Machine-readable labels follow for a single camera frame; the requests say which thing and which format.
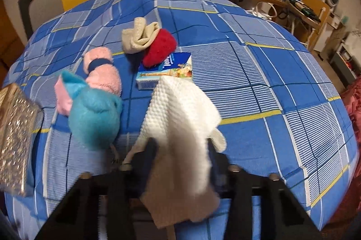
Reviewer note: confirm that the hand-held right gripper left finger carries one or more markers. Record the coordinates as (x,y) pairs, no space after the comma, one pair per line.
(145,161)

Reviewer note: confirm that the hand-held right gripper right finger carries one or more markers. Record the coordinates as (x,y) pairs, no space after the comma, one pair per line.
(222,169)

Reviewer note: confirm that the white textured cloth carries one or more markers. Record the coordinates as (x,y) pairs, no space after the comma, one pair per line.
(180,127)

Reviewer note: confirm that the blue plush toy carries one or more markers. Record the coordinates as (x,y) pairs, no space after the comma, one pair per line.
(93,115)

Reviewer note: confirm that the pink fluffy sock navy band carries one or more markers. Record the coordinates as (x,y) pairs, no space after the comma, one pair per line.
(103,73)

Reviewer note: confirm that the beige knit sock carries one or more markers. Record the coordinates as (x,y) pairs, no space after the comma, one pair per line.
(136,36)

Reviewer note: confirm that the blue plaid bed sheet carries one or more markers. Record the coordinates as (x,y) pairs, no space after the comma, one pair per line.
(268,87)

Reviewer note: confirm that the blue tissue packet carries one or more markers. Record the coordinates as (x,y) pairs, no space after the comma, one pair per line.
(174,67)

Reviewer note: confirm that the red fluffy sponge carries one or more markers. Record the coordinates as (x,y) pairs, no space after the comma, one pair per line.
(159,48)

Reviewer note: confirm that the embossed gold tin lid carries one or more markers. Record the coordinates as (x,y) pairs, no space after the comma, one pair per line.
(14,138)

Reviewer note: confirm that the red cloth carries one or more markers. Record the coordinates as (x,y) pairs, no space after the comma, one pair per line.
(354,110)

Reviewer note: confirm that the tray of tools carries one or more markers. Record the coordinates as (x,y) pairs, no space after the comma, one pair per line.
(303,10)

